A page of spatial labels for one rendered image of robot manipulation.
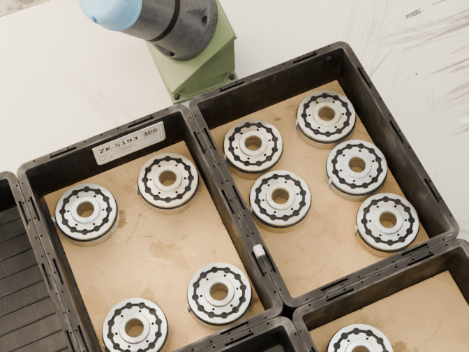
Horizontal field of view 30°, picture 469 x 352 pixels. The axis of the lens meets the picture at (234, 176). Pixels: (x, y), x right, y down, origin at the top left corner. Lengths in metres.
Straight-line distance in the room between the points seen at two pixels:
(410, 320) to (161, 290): 0.40
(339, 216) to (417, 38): 0.50
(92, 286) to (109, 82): 0.49
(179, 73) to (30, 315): 0.54
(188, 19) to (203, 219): 0.38
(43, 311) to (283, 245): 0.40
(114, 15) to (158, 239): 0.39
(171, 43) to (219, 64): 0.11
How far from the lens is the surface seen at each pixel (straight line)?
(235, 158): 1.49
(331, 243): 1.46
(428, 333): 1.43
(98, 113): 1.74
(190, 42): 1.63
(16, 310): 1.47
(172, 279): 1.44
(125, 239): 1.47
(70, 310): 1.34
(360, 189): 1.47
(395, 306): 1.44
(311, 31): 1.82
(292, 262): 1.44
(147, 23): 1.56
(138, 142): 1.49
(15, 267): 1.50
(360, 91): 1.52
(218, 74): 1.71
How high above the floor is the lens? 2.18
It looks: 64 degrees down
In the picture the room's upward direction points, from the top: 3 degrees counter-clockwise
